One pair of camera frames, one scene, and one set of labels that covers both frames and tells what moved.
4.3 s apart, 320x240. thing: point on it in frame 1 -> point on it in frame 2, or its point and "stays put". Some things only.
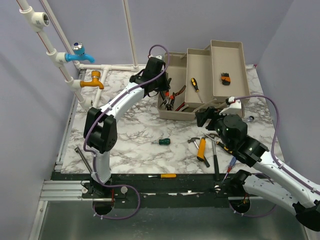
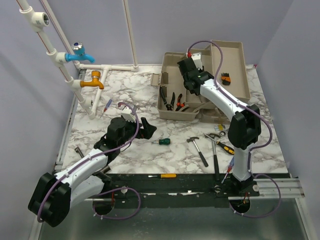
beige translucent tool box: x=215 y=78 stays put
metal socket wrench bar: x=77 y=150 stays put
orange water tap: x=95 y=82 stays put
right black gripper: x=211 y=112 -> x=200 y=71
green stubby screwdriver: x=162 y=141 stays put
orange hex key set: x=225 y=78 stays put
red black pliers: x=169 y=102 -> x=179 y=105
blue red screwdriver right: x=232 y=163 stays put
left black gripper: x=165 y=86 -> x=148 y=131
